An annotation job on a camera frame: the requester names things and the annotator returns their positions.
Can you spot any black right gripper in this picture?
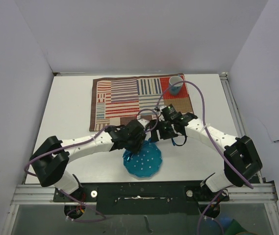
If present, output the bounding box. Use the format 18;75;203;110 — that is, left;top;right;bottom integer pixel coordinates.
150;118;178;142

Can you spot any blue polka dot plate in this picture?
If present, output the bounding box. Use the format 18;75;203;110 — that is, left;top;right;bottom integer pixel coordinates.
123;140;163;179

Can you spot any striped patchwork placemat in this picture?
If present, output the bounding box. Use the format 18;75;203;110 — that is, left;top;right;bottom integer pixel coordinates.
89;75;193;131

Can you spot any white blue mug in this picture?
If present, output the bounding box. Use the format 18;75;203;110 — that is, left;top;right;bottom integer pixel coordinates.
169;75;183;95

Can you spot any blue metallic knife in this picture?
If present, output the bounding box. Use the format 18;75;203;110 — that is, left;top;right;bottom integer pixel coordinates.
123;150;134;162

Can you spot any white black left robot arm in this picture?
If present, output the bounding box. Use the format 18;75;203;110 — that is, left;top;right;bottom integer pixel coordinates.
29;119;149;201

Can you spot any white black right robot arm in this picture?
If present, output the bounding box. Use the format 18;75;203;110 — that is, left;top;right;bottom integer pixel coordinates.
149;113;262;200

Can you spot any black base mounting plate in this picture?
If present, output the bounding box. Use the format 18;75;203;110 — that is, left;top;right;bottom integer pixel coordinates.
52;180;229;215

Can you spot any green object bottom corner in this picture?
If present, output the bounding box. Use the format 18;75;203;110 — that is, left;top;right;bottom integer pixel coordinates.
224;219;248;235

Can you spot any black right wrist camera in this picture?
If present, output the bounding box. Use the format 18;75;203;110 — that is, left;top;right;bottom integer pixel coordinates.
160;104;182;121

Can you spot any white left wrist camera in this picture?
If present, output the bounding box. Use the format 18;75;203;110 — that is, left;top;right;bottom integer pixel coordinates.
137;118;149;129

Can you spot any aluminium right frame rail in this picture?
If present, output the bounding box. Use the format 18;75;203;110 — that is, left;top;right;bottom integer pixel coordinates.
219;71;265;183

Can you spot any aluminium frame rail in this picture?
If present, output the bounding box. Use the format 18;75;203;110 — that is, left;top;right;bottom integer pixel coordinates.
11;183;278;205
219;71;265;183

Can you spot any aluminium front frame rail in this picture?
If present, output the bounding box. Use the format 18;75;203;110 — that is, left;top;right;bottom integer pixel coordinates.
11;183;278;205

